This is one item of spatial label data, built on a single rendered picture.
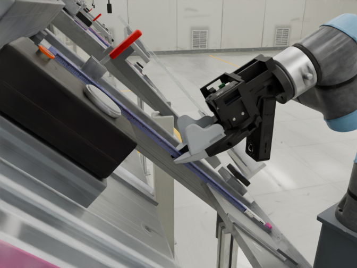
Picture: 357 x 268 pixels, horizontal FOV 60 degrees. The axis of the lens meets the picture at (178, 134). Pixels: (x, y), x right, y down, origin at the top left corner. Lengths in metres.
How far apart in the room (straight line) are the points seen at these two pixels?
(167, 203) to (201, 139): 0.56
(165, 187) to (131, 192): 0.74
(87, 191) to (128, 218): 0.05
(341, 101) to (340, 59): 0.08
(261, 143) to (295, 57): 0.14
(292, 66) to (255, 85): 0.06
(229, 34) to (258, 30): 0.83
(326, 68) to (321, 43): 0.04
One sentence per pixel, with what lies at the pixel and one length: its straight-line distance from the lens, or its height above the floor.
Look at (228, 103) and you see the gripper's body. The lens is 0.47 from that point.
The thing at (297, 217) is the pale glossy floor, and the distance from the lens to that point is 2.00.
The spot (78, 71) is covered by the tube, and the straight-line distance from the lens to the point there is 0.44.
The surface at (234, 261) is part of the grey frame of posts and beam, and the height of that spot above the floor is 0.55.
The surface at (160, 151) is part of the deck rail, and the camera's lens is 0.59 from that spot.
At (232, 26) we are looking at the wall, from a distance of 8.73.
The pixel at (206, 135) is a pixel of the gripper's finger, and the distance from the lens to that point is 0.48.
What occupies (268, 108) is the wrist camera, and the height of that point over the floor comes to 0.98.
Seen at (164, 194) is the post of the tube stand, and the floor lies 0.59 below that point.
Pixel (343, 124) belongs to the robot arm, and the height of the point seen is 0.94.
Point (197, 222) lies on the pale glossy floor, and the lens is 1.85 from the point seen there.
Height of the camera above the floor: 1.13
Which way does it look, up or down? 22 degrees down
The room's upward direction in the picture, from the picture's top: straight up
